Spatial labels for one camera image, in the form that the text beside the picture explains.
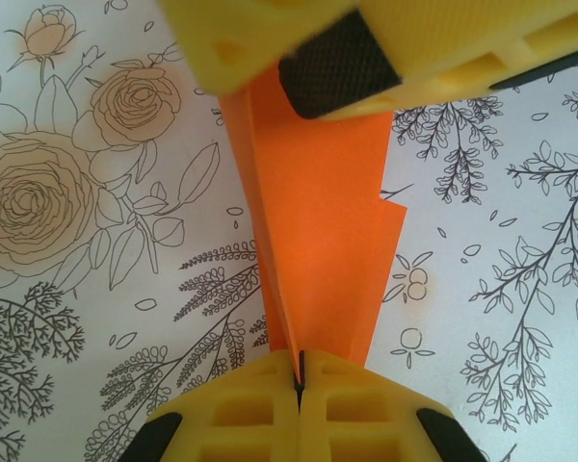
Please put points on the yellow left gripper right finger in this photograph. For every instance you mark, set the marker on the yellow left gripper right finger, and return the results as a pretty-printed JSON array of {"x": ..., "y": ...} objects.
[{"x": 366, "y": 423}]

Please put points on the floral patterned table cover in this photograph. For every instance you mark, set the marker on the floral patterned table cover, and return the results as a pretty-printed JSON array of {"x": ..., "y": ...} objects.
[{"x": 77, "y": 337}]

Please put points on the orange paper sheet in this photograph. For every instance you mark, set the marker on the orange paper sheet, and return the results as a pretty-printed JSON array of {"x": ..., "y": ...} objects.
[{"x": 327, "y": 240}]

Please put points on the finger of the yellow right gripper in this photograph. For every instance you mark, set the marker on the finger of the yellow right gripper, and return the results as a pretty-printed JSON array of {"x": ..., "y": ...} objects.
[
  {"x": 250, "y": 33},
  {"x": 438, "y": 43}
]

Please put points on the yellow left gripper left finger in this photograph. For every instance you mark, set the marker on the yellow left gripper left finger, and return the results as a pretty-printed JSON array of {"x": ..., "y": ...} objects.
[{"x": 241, "y": 423}]

